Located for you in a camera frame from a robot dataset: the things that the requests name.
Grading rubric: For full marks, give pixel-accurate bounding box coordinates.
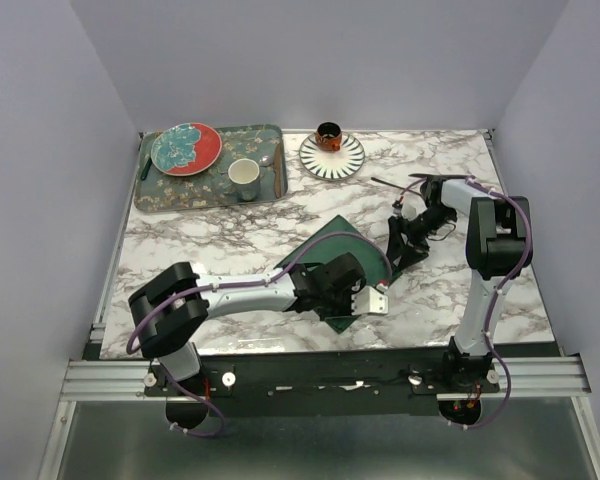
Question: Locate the aluminium frame rail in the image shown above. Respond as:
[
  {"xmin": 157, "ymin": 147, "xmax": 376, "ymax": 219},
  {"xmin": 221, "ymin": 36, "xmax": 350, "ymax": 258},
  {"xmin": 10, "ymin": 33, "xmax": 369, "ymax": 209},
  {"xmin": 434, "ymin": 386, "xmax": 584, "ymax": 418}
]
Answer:
[{"xmin": 38, "ymin": 356, "xmax": 600, "ymax": 479}]

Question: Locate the cream mug with teal handle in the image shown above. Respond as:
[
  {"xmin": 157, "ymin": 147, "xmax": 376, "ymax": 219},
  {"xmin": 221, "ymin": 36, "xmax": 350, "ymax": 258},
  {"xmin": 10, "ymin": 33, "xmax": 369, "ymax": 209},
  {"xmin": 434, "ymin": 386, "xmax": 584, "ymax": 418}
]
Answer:
[{"xmin": 227, "ymin": 158, "xmax": 260, "ymax": 201}]

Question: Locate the red and teal plate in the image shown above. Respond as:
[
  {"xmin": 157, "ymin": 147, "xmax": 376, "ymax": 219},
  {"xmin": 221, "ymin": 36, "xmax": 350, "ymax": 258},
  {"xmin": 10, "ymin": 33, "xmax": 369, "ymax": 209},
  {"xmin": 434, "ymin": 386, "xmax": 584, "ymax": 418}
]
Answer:
[{"xmin": 150, "ymin": 122, "xmax": 223, "ymax": 177}]

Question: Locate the brown wooden knife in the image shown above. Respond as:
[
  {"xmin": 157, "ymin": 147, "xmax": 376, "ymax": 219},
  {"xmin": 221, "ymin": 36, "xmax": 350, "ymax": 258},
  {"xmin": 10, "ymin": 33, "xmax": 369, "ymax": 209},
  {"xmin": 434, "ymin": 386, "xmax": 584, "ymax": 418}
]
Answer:
[{"xmin": 273, "ymin": 144, "xmax": 283, "ymax": 199}]

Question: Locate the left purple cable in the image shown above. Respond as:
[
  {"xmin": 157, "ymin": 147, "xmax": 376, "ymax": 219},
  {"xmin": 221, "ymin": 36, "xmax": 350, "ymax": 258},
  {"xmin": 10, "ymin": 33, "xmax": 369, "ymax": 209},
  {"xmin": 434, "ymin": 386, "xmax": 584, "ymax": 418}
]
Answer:
[{"xmin": 125, "ymin": 230, "xmax": 394, "ymax": 439}]

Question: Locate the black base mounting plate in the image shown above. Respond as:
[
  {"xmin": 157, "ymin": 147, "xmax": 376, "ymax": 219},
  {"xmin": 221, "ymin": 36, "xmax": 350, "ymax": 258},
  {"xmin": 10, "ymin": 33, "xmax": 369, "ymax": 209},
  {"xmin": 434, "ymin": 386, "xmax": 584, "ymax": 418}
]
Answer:
[{"xmin": 142, "ymin": 349, "xmax": 501, "ymax": 419}]

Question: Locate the silver spoon on tray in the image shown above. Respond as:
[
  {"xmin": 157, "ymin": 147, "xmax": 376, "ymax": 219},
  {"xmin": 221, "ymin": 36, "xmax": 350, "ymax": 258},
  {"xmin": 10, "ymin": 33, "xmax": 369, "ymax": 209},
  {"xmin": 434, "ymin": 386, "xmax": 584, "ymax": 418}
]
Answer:
[{"xmin": 258, "ymin": 155, "xmax": 273, "ymax": 167}]

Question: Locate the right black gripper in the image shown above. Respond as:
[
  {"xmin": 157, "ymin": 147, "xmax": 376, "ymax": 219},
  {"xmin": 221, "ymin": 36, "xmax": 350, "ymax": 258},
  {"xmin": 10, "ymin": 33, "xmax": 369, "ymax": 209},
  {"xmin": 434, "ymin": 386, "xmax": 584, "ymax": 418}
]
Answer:
[{"xmin": 383, "ymin": 207, "xmax": 457, "ymax": 272}]

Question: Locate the white striped saucer plate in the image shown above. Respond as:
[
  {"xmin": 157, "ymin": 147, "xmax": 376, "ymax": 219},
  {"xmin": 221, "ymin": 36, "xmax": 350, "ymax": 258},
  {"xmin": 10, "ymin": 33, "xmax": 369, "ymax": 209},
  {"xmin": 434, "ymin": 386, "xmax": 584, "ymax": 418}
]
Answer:
[{"xmin": 298, "ymin": 133, "xmax": 366, "ymax": 181}]

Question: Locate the floral teal serving tray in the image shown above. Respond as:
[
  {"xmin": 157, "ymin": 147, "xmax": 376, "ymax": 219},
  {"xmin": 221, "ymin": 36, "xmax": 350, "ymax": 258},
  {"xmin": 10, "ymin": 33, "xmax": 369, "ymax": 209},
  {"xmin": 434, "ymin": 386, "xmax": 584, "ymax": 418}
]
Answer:
[{"xmin": 133, "ymin": 124, "xmax": 288, "ymax": 213}]

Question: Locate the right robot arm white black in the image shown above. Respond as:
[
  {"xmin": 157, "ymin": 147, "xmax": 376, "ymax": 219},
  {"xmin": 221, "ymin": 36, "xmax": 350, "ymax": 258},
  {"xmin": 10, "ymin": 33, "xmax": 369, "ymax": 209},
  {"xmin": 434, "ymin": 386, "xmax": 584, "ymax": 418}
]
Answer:
[{"xmin": 386, "ymin": 174, "xmax": 533, "ymax": 392}]

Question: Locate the green handled utensil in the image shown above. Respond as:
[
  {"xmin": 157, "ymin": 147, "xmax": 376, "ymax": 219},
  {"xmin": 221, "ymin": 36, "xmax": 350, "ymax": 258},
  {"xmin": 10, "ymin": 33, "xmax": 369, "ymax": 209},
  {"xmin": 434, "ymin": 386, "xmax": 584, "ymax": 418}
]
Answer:
[{"xmin": 140, "ymin": 155, "xmax": 152, "ymax": 181}]

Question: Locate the brown glazed cup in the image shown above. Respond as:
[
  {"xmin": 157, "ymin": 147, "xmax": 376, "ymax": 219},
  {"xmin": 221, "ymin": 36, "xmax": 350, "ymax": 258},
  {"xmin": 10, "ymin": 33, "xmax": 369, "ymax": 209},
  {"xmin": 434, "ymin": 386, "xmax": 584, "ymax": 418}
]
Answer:
[{"xmin": 315, "ymin": 122, "xmax": 342, "ymax": 152}]

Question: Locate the black knife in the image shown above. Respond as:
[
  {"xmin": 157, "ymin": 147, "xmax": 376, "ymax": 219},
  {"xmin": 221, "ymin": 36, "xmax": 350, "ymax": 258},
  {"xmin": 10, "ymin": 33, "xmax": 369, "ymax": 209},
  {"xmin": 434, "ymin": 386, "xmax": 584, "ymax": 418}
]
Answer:
[{"xmin": 409, "ymin": 173, "xmax": 469, "ymax": 181}]

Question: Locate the black spoon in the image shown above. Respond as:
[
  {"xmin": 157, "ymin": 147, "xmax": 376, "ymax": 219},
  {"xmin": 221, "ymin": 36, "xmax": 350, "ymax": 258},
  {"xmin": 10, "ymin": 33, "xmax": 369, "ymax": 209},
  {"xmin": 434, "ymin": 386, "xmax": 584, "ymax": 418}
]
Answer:
[{"xmin": 370, "ymin": 177, "xmax": 422, "ymax": 192}]

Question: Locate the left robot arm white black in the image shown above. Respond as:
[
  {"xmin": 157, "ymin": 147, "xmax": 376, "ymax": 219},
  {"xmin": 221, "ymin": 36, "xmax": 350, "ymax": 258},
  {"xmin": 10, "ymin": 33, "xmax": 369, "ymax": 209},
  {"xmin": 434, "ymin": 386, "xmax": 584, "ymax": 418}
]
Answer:
[{"xmin": 127, "ymin": 253, "xmax": 365, "ymax": 395}]

